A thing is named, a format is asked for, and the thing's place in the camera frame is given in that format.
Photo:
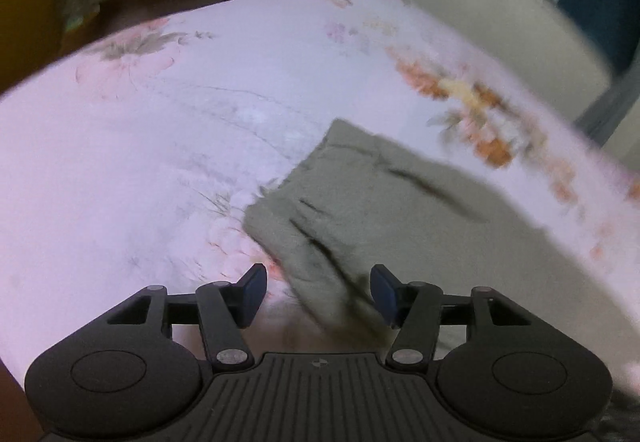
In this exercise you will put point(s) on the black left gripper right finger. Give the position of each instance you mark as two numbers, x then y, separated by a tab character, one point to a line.
418	310

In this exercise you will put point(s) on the pink floral bed sheet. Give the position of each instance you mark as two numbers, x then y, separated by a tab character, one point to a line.
132	162

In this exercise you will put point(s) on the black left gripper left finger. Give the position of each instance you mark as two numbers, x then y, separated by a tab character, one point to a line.
221	310

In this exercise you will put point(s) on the grey curtain right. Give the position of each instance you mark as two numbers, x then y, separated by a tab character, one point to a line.
601	119

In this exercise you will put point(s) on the grey pants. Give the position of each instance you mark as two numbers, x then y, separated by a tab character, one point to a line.
359	200

